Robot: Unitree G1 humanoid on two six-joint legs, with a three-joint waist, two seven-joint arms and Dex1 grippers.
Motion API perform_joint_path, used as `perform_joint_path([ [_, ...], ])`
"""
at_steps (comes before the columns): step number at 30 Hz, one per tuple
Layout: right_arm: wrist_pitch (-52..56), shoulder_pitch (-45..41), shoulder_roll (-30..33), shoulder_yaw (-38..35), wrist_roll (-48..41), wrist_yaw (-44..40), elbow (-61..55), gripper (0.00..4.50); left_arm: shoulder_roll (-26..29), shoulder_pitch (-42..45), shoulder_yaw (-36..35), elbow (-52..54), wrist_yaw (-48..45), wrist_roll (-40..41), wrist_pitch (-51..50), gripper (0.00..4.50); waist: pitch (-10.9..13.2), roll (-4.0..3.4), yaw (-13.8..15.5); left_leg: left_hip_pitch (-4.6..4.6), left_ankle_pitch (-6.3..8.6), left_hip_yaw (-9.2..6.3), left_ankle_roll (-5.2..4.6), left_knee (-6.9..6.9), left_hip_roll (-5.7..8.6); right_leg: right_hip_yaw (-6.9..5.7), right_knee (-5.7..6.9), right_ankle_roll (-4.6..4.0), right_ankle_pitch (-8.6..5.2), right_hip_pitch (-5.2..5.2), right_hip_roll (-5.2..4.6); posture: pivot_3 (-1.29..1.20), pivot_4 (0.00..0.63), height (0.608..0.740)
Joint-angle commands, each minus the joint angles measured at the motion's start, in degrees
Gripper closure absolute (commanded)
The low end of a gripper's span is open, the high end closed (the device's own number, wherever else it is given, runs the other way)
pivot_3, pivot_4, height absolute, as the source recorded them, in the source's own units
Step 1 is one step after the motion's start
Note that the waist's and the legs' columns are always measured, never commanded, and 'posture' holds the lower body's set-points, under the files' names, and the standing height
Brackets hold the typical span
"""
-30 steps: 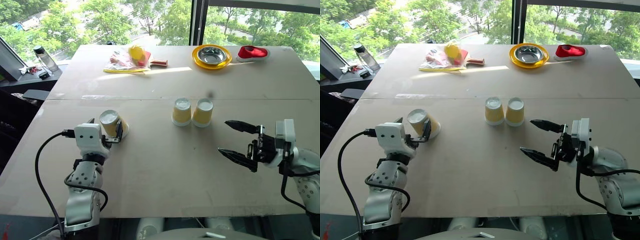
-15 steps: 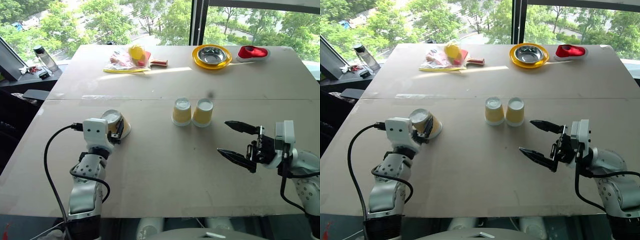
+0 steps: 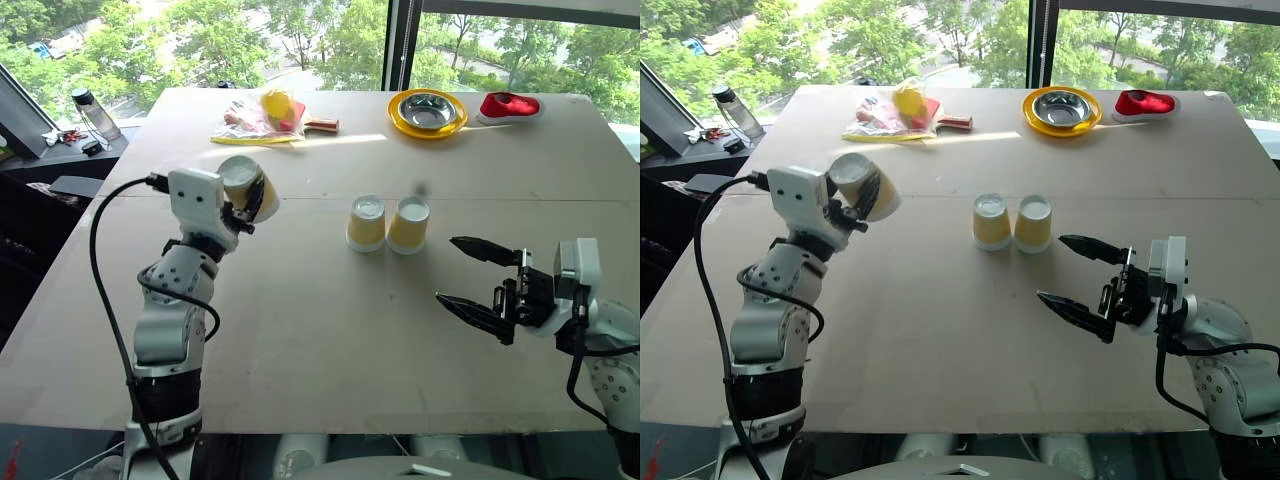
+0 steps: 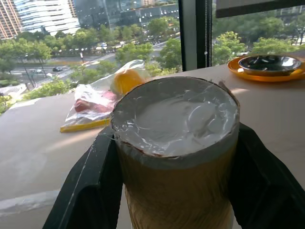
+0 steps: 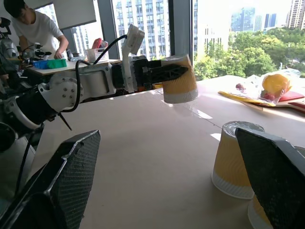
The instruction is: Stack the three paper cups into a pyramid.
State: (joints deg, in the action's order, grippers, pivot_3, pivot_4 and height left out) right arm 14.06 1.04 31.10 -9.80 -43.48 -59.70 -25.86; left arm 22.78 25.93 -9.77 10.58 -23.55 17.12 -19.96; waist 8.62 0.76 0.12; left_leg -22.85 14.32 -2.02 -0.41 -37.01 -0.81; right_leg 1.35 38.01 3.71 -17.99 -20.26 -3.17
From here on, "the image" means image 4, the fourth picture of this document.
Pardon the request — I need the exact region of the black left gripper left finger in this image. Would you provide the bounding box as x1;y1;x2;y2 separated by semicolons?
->
42;125;123;229

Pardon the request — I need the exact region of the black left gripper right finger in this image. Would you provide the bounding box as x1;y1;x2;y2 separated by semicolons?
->
228;122;305;229

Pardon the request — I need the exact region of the brown paper cup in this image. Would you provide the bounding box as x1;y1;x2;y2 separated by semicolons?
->
110;76;240;229

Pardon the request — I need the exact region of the clear plastic zip bag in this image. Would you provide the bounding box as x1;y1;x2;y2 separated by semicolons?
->
60;59;151;133

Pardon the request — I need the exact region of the red fruit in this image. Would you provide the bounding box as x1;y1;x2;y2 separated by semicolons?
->
74;91;117;117

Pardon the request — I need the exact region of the orange fruit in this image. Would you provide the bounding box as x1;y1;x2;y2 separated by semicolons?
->
112;69;146;95

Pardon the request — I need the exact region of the orange plastic plate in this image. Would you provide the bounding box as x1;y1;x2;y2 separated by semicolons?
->
227;55;305;83

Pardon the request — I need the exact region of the shiny metal bowl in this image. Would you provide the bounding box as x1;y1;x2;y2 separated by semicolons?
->
238;54;302;77

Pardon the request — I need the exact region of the dark roller blind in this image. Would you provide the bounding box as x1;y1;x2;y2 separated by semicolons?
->
215;0;305;19

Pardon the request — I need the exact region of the beaded blind pull chain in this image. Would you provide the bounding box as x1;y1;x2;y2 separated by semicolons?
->
203;0;210;68

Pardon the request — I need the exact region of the black window frame post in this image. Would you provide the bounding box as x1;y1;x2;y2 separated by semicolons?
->
178;0;213;72

